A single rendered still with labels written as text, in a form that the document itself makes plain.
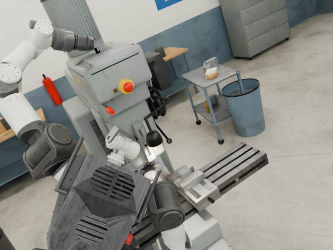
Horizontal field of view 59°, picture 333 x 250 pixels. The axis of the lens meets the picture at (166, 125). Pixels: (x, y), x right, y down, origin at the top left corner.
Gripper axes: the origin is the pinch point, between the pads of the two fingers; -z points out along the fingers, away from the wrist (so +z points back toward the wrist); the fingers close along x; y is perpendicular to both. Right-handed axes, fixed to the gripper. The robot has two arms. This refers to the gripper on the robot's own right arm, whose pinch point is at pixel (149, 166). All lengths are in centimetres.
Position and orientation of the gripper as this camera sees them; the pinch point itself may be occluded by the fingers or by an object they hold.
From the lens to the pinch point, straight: 161.0
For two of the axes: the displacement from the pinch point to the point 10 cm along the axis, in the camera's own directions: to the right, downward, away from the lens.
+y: 3.3, 8.5, 4.1
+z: 1.4, 3.9, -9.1
